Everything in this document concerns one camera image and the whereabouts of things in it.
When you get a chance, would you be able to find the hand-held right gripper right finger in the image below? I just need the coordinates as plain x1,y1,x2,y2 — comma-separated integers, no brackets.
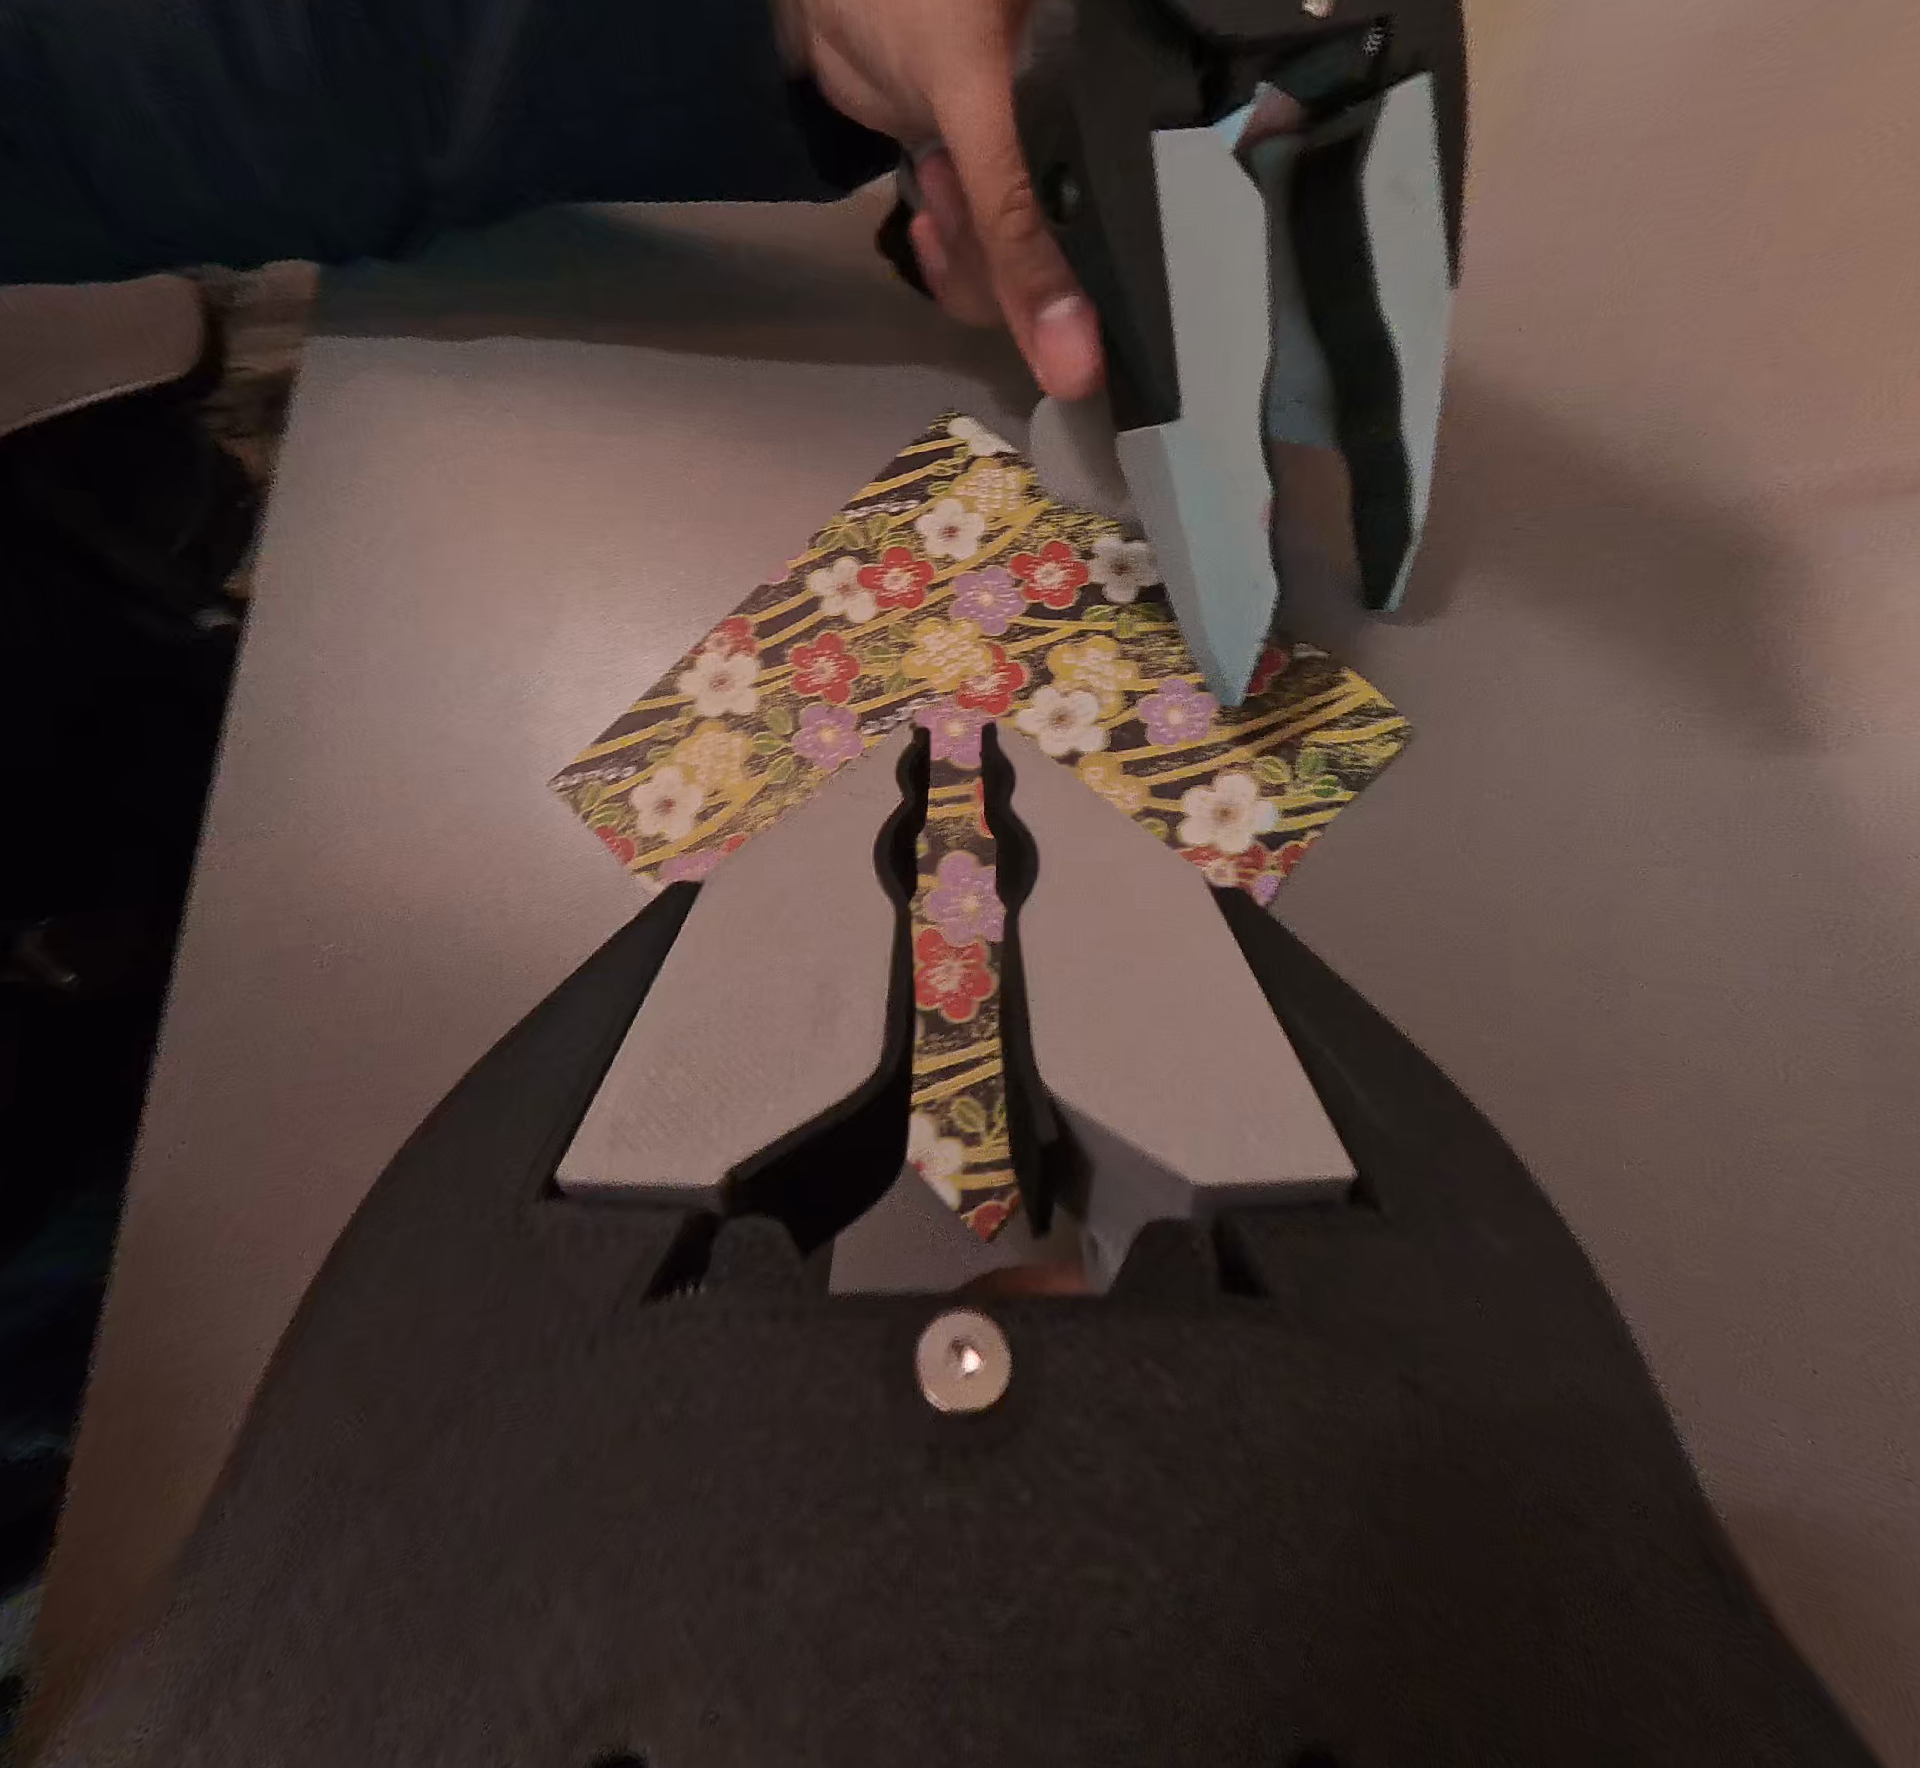
971,720,1363,1294

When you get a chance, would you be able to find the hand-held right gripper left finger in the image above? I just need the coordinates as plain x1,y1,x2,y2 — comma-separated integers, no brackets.
553,730,961,1254

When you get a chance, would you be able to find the floral origami paper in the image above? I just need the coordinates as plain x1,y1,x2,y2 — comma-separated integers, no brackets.
547,410,1415,1245

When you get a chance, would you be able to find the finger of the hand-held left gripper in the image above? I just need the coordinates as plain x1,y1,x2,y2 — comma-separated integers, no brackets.
1027,123,1286,708
1291,70,1460,616

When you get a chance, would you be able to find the person's left hand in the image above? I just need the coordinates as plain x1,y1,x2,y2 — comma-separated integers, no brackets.
742,0,1110,406

